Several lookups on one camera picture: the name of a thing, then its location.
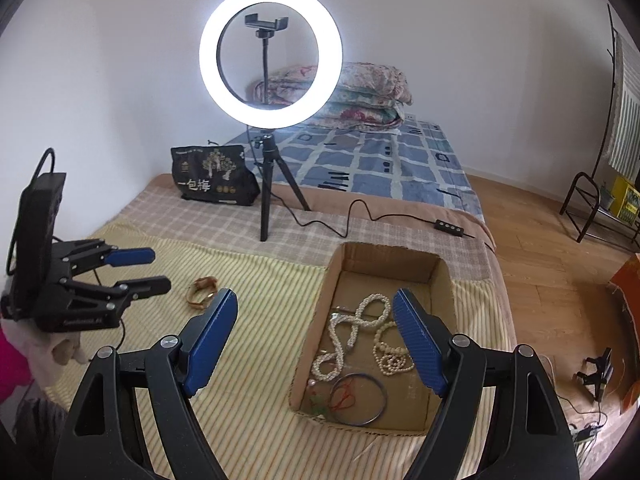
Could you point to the person's left hand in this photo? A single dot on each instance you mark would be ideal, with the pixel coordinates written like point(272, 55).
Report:
point(70, 352)

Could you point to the person's left forearm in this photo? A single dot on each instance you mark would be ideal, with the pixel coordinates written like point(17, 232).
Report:
point(15, 365)

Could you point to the black printed bag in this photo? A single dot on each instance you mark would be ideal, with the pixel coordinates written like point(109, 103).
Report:
point(215, 175)

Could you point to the black tripod stand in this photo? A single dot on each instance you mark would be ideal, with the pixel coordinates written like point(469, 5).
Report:
point(267, 185)

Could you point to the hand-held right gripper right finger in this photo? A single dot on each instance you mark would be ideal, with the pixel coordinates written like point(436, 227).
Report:
point(420, 345)

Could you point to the beige plaid blanket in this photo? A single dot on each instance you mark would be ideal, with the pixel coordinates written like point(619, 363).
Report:
point(200, 230)

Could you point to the small black floor tripod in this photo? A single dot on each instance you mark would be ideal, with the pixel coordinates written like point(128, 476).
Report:
point(600, 372)

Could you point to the yellow striped blanket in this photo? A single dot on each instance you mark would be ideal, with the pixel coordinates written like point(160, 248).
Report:
point(280, 310)

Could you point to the orange cloth covered table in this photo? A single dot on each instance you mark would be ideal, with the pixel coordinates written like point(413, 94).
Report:
point(630, 310)

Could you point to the black phone holder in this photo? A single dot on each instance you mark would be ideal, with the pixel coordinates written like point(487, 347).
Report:
point(266, 22)

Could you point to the yellow crate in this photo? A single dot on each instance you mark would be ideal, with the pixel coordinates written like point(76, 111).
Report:
point(627, 200)

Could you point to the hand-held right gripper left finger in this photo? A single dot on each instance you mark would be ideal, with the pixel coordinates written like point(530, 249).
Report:
point(210, 340)

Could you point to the folded floral quilt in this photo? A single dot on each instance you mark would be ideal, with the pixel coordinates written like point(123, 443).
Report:
point(365, 117)

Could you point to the white power strip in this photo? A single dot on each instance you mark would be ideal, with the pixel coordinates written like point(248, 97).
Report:
point(586, 434)

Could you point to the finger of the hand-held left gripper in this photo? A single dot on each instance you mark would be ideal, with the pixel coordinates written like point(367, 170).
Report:
point(130, 256)
point(147, 286)

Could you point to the cardboard box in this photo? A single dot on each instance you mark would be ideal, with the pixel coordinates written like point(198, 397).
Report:
point(440, 280)

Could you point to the blue checked bed sheet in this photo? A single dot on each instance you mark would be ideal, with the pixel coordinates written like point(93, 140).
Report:
point(380, 165)

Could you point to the dark thin bangle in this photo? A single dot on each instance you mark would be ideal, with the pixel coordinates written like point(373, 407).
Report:
point(381, 400)

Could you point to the grey cloth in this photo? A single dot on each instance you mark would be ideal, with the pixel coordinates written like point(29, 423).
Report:
point(40, 425)

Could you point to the gold wrist watch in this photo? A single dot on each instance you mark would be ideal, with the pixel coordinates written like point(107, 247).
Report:
point(197, 296)

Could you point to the floral pillow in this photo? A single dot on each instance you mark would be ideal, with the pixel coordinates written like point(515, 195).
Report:
point(370, 80)

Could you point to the black metal clothes rack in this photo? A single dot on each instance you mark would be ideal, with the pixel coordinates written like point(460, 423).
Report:
point(575, 200)

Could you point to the striped hanging towel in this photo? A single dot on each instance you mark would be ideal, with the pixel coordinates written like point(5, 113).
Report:
point(625, 110)

